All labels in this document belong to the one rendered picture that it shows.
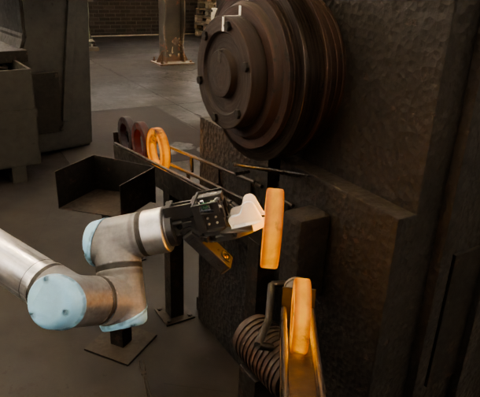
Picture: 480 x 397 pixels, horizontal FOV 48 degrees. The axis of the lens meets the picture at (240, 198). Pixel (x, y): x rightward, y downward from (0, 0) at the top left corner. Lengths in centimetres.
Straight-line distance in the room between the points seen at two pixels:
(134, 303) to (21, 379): 115
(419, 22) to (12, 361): 178
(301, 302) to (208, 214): 25
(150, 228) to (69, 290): 20
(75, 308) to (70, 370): 121
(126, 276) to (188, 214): 16
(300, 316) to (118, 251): 37
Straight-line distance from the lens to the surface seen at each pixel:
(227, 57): 135
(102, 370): 210
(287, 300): 121
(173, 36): 849
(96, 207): 188
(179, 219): 103
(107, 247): 105
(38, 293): 95
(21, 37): 417
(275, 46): 129
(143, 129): 228
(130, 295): 103
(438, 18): 118
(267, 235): 96
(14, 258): 103
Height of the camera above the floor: 136
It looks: 23 degrees down
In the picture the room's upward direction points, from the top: 2 degrees clockwise
